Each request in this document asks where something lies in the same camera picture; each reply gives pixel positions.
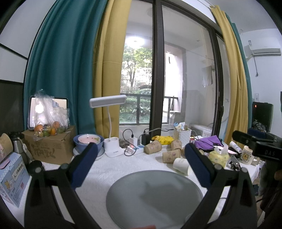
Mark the brown patterned paper cup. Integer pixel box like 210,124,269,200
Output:
171,139,182,150

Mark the white paper cup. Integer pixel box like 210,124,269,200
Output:
173,158,192,176

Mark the brown patterned cup front-left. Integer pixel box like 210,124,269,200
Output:
162,149,181,164

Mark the brown patterned cup back-left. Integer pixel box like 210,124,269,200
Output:
144,140,162,154

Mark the white bear mug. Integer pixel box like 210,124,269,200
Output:
240,146,254,165

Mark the white tube bottle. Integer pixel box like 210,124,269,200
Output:
229,141,243,154

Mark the black monitor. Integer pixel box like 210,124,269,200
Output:
251,102,273,132

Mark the blue tissue box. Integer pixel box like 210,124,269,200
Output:
0,152,30,207

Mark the yellow tissue pack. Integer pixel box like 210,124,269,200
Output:
208,146,230,168

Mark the purple cloth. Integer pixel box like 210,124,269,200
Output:
194,135,223,151

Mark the yellow curtain right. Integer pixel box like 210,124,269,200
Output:
211,5,249,144

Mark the yellow curtain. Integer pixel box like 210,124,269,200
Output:
93,1,132,138
211,5,249,144

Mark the cardboard box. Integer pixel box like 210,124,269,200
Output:
22,125,76,165

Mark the steel thermos flask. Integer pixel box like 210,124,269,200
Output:
8,131,28,165

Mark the round grey mat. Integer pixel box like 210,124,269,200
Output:
106,170,203,228

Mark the blue bowl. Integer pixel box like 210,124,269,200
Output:
73,134,104,152

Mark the white plastic basket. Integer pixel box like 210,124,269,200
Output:
173,128,192,147

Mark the white plate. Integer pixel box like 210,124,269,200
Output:
73,146,105,161

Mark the pink bowl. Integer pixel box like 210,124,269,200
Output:
78,134,101,144

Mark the plastic bag of fruit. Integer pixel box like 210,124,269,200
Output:
34,89,70,138

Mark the white desk lamp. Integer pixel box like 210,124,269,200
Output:
89,94,127,159

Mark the tablet screen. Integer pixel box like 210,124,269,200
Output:
27,92,69,131

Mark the yellow snack bag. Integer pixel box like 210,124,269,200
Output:
152,135,174,145

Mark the white power strip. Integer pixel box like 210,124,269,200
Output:
125,145,144,156

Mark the white charger plug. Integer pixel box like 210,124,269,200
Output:
129,134,138,146

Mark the black power adapter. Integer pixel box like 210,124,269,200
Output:
141,128,151,146

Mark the teal curtain left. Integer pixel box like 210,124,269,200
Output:
23,1,107,134

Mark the yellow curtain left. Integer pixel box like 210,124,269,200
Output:
93,1,132,138

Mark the wall air conditioner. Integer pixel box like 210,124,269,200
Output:
246,37,281,60

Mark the black window frame post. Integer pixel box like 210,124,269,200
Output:
150,1,165,137

